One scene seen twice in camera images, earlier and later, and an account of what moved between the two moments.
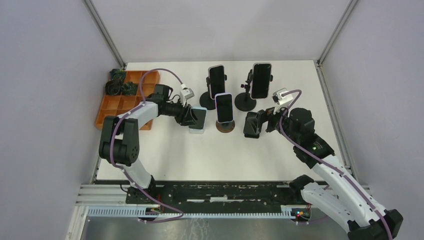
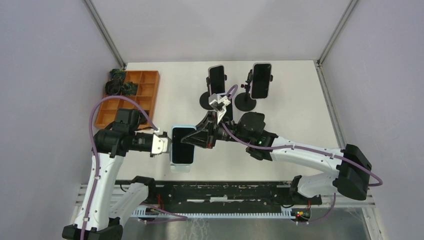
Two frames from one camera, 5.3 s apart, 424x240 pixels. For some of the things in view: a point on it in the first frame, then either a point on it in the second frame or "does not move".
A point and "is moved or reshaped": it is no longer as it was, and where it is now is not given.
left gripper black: [184, 117] to [170, 147]
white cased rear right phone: [261, 80] does not move
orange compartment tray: [118, 105] does not move
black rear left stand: [205, 100] does not move
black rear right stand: [243, 101] does not move
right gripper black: [269, 112] to [202, 137]
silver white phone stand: [196, 131] is moved or reshaped
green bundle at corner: [117, 74] does not move
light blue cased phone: [199, 115] to [181, 153]
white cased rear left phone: [216, 75] does not move
